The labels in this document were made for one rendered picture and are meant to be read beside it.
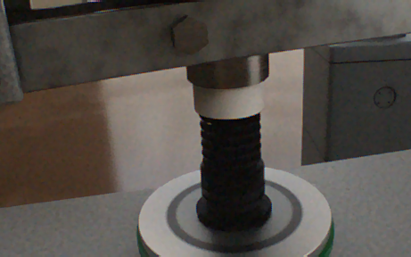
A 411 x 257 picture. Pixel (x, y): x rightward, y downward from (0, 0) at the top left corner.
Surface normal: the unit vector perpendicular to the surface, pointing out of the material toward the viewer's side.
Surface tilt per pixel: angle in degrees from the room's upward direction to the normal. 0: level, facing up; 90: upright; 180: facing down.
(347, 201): 0
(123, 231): 0
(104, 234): 0
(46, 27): 90
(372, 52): 90
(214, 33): 90
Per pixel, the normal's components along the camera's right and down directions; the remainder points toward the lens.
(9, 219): -0.06, -0.92
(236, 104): 0.19, 0.36
